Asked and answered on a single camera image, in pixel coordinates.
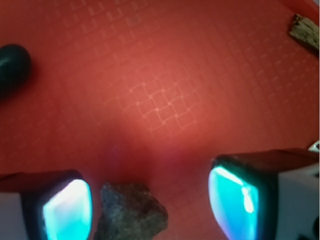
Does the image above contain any red plastic tray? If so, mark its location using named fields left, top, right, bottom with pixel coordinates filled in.
left=0, top=0, right=320, bottom=240

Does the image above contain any dark green toy pickle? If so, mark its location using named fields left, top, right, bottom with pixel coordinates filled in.
left=0, top=44, right=32, bottom=100

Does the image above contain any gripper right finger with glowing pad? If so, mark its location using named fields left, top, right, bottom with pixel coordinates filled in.
left=208, top=148, right=320, bottom=240

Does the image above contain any brown rough rock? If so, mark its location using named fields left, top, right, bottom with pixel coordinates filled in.
left=93, top=182, right=169, bottom=240

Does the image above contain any brown wood bark piece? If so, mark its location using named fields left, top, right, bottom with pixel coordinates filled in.
left=288, top=13, right=320, bottom=56

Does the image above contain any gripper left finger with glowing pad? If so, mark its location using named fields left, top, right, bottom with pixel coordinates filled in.
left=0, top=170, right=93, bottom=240

